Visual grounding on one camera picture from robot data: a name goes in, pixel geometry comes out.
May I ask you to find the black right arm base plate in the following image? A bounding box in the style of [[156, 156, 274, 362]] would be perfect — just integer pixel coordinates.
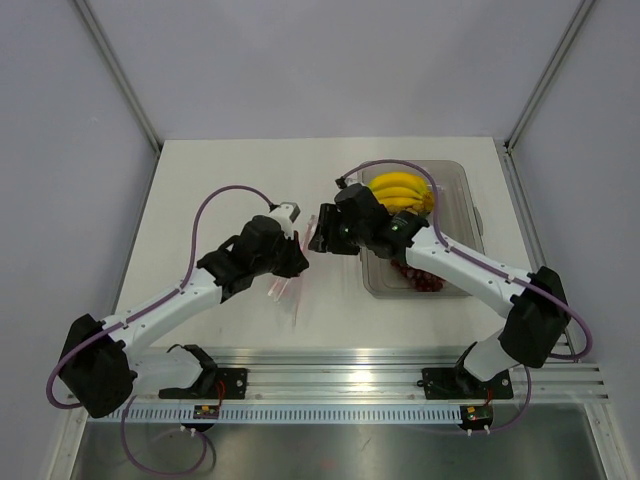
[[416, 367, 514, 401]]

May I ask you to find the left small circuit board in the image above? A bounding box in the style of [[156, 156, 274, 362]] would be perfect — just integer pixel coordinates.
[[193, 405, 220, 419]]

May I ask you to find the small circuit board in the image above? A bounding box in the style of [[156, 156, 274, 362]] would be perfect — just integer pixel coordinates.
[[461, 405, 494, 429], [193, 405, 220, 419]]

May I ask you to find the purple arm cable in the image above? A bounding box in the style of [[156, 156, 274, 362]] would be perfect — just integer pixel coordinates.
[[339, 159, 596, 436], [45, 184, 281, 474]]

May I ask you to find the left aluminium frame post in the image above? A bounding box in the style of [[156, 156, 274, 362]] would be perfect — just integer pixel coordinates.
[[69, 0, 164, 159]]

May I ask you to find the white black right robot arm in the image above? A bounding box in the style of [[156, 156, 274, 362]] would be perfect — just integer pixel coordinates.
[[309, 184, 569, 398]]

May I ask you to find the aluminium frame post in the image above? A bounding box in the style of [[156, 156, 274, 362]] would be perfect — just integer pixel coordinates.
[[503, 0, 599, 156], [69, 0, 164, 159]]

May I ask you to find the aluminium mounting rail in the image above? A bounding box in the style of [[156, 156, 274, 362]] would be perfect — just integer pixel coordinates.
[[101, 349, 609, 430]]

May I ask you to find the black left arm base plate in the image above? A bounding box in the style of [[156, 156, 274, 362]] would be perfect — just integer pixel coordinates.
[[158, 367, 249, 400]]

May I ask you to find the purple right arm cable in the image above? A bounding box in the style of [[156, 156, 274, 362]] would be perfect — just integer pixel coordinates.
[[339, 159, 596, 436]]

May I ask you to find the clear grey plastic bin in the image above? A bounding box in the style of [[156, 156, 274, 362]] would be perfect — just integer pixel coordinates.
[[357, 160, 484, 300]]

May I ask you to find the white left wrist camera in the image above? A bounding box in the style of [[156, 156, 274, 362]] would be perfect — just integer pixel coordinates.
[[268, 202, 301, 239]]

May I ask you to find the right small circuit board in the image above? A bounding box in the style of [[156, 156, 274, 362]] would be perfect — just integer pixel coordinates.
[[461, 405, 494, 429]]

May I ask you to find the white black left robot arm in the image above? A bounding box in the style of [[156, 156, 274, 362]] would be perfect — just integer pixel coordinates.
[[56, 204, 309, 418]]

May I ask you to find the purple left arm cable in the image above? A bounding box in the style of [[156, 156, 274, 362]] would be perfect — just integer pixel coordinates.
[[45, 184, 281, 474]]

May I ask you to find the right aluminium frame post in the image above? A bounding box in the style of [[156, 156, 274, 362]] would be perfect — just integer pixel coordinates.
[[503, 0, 599, 156]]

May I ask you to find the clear red-dotted zip bag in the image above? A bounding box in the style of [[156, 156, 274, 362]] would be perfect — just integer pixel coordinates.
[[267, 215, 318, 330]]

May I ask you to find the red grape bunch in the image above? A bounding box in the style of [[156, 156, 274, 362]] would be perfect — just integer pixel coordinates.
[[390, 260, 445, 293]]

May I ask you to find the yellow banana bunch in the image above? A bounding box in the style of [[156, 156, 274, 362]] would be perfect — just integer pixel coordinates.
[[368, 172, 435, 215]]

